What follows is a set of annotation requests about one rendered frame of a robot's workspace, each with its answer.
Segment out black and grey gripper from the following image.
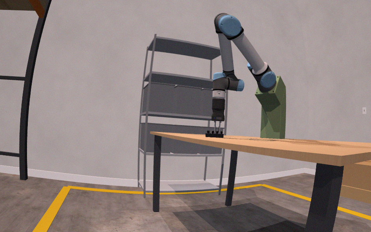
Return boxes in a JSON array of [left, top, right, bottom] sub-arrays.
[[211, 90, 225, 132]]

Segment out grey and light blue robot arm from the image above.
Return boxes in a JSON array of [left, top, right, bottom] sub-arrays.
[[213, 13, 276, 92]]

